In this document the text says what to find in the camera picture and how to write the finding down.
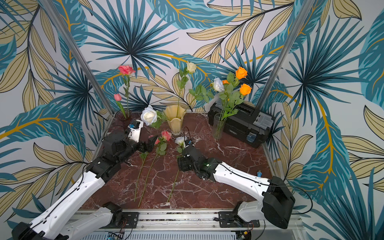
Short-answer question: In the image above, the cream rose large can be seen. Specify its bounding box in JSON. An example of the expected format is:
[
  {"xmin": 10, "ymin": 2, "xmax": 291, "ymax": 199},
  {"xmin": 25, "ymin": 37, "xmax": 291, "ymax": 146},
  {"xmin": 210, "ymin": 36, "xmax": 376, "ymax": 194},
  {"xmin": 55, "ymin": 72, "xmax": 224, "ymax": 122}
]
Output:
[{"xmin": 175, "ymin": 61, "xmax": 198, "ymax": 119}]

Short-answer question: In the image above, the black plastic toolbox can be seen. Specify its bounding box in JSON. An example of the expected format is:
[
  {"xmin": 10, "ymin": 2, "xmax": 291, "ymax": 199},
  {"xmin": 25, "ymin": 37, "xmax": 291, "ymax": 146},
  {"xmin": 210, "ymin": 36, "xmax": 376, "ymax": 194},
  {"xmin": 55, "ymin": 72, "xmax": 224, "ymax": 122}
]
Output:
[{"xmin": 208, "ymin": 100, "xmax": 275, "ymax": 148}]

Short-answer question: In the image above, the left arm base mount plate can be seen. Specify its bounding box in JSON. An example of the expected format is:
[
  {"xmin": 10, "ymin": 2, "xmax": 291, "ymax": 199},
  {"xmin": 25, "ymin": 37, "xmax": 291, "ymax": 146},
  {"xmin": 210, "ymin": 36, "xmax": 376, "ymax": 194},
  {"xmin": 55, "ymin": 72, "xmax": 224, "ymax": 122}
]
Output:
[{"xmin": 116, "ymin": 212, "xmax": 139, "ymax": 229}]

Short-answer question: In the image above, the aluminium frame post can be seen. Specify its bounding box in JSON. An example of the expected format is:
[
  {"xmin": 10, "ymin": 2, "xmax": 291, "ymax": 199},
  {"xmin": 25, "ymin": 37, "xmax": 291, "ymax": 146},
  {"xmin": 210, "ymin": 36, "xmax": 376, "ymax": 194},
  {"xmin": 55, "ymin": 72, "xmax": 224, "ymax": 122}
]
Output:
[
  {"xmin": 40, "ymin": 0, "xmax": 115, "ymax": 116},
  {"xmin": 256, "ymin": 0, "xmax": 315, "ymax": 110}
]

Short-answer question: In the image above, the clear glass vase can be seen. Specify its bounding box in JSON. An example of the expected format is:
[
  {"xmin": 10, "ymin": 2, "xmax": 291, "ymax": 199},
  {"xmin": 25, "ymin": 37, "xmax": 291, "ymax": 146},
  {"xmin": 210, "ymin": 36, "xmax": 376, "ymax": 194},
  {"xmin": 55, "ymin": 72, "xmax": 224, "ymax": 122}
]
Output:
[{"xmin": 212, "ymin": 113, "xmax": 226, "ymax": 141}]

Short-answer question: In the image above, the left aluminium frame post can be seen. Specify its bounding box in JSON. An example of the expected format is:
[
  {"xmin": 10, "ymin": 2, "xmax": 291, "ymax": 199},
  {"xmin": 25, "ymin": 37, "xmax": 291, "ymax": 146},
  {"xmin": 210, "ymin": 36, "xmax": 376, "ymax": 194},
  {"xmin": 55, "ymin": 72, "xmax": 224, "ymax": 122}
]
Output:
[{"xmin": 40, "ymin": 0, "xmax": 115, "ymax": 116}]

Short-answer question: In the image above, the white rose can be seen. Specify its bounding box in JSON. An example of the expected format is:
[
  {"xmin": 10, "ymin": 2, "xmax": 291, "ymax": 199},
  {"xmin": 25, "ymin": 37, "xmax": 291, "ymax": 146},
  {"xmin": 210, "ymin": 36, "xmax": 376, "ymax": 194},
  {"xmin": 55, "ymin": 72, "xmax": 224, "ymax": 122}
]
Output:
[
  {"xmin": 189, "ymin": 78, "xmax": 225, "ymax": 103},
  {"xmin": 141, "ymin": 105, "xmax": 167, "ymax": 129},
  {"xmin": 167, "ymin": 137, "xmax": 186, "ymax": 203}
]

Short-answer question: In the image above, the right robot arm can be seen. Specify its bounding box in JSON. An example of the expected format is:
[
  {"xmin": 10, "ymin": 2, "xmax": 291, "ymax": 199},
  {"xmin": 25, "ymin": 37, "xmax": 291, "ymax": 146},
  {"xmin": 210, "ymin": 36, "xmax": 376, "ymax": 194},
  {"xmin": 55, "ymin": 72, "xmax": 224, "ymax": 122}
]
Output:
[{"xmin": 177, "ymin": 145, "xmax": 296, "ymax": 229}]

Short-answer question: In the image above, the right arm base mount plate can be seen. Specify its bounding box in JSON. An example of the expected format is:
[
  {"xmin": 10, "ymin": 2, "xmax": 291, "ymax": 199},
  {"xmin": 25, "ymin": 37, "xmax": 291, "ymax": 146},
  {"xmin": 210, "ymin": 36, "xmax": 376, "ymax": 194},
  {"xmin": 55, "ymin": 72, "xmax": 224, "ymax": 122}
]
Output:
[{"xmin": 214, "ymin": 212, "xmax": 260, "ymax": 229}]

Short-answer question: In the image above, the pink tulip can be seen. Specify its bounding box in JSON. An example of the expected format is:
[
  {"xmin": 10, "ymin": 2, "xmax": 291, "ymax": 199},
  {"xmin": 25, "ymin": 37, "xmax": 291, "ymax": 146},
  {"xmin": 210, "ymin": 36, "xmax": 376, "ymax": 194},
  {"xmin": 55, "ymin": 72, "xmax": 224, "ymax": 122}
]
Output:
[{"xmin": 114, "ymin": 94, "xmax": 128, "ymax": 119}]

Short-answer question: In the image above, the right aluminium frame post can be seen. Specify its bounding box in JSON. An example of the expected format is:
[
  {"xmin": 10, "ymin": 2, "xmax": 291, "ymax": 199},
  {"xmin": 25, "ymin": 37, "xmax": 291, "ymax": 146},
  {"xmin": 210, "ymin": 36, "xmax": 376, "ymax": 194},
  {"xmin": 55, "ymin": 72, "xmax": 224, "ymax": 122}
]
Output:
[{"xmin": 256, "ymin": 0, "xmax": 315, "ymax": 110}]

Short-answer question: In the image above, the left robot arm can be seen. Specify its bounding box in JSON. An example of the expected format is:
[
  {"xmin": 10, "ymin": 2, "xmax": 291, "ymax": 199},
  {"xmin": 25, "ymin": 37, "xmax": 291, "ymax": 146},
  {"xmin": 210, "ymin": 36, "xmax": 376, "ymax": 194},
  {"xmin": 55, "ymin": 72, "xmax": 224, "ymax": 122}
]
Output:
[{"xmin": 12, "ymin": 129, "xmax": 158, "ymax": 240}]

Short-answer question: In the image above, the pink rose small bud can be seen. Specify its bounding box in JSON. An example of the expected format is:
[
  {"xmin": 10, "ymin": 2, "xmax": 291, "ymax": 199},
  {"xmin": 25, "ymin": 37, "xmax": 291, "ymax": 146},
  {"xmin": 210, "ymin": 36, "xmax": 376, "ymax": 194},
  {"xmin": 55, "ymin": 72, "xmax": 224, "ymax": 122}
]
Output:
[{"xmin": 138, "ymin": 131, "xmax": 172, "ymax": 207}]

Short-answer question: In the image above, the cream yellow fluted vase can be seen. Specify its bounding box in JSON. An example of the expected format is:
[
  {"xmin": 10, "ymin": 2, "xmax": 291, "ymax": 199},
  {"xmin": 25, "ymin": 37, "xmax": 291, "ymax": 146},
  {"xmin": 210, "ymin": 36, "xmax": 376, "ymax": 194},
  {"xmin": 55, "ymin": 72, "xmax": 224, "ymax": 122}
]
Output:
[{"xmin": 164, "ymin": 105, "xmax": 187, "ymax": 137}]

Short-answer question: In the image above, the white rose top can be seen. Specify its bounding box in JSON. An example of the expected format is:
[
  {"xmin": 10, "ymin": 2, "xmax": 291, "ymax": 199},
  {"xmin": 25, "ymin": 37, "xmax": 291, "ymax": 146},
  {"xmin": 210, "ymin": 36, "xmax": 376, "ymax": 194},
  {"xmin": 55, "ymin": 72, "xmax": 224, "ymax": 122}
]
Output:
[{"xmin": 189, "ymin": 78, "xmax": 225, "ymax": 103}]

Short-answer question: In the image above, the dark purple ribbed vase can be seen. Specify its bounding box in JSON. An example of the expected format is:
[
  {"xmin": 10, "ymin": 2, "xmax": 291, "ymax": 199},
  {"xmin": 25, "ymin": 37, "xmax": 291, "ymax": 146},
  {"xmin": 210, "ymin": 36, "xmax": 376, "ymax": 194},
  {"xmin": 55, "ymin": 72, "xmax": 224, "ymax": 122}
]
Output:
[{"xmin": 115, "ymin": 110, "xmax": 132, "ymax": 131}]

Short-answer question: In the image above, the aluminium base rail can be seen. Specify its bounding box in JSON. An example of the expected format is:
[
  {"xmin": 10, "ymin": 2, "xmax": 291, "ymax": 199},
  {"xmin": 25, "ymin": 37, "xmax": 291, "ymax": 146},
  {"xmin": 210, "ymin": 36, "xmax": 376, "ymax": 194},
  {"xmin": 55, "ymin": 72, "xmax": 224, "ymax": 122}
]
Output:
[{"xmin": 70, "ymin": 208, "xmax": 308, "ymax": 240}]

